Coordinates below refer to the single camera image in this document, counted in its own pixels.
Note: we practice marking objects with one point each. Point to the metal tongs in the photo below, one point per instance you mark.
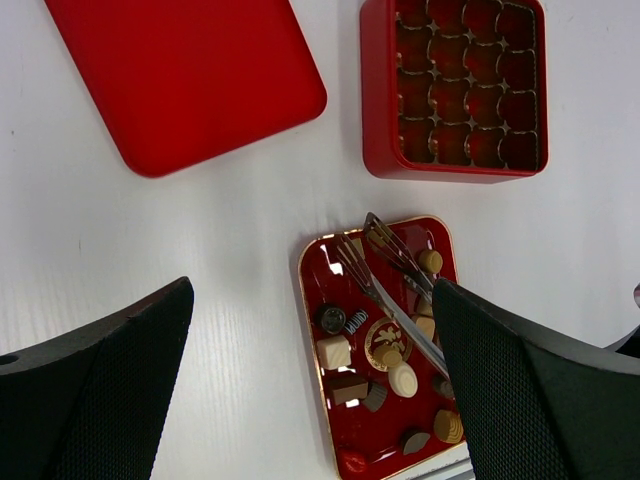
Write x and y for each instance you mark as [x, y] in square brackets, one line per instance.
[401, 274]

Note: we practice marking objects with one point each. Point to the red lacquer tray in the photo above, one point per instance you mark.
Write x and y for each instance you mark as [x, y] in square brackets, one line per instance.
[377, 346]

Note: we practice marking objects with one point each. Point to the tan swirl chocolate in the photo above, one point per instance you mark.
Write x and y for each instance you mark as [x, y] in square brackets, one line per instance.
[448, 427]

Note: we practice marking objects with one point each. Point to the white square chocolate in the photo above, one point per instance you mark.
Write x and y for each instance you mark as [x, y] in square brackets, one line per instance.
[333, 352]

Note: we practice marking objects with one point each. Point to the dark oval chocolate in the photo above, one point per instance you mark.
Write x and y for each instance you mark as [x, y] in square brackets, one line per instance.
[443, 387]

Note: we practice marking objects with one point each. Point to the red wrapped chocolate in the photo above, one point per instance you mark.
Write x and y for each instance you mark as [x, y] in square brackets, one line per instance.
[351, 462]

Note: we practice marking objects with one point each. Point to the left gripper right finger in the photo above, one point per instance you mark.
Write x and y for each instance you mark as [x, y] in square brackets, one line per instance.
[535, 403]

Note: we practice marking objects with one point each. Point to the dark round chocolate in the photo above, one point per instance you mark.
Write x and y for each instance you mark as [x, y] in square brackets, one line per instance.
[330, 318]

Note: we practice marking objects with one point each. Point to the brown rectangular chocolate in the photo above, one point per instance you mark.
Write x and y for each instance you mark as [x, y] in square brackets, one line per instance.
[346, 388]

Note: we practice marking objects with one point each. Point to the dark leaf chocolate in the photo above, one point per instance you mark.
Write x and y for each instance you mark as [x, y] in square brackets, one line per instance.
[413, 440]

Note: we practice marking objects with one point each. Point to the red chocolate box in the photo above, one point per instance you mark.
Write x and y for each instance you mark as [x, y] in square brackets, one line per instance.
[454, 90]

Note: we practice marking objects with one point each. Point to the dark striped chocolate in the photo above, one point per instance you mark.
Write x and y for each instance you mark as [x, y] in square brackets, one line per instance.
[358, 319]

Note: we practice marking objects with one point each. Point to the tan heart chocolate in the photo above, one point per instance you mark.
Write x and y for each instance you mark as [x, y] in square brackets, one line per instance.
[424, 308]

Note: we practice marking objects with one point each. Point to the white oval chocolate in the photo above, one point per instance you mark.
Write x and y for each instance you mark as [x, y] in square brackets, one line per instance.
[403, 380]

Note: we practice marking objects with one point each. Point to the dark fluted chocolate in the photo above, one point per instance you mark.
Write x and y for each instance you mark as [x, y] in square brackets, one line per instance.
[375, 397]

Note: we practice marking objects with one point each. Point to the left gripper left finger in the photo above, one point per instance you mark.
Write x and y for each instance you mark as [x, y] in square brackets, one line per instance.
[92, 403]

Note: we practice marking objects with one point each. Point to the red tin lid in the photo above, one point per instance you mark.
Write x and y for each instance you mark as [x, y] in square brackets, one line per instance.
[180, 82]

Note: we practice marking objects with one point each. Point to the tan round chocolate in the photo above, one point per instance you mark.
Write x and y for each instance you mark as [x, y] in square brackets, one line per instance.
[430, 261]

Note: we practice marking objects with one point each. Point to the tan square chocolate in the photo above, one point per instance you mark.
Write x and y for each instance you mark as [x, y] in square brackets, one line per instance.
[357, 245]

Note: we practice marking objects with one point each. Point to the tan cube chocolate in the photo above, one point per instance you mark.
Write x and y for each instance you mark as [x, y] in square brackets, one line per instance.
[426, 325]

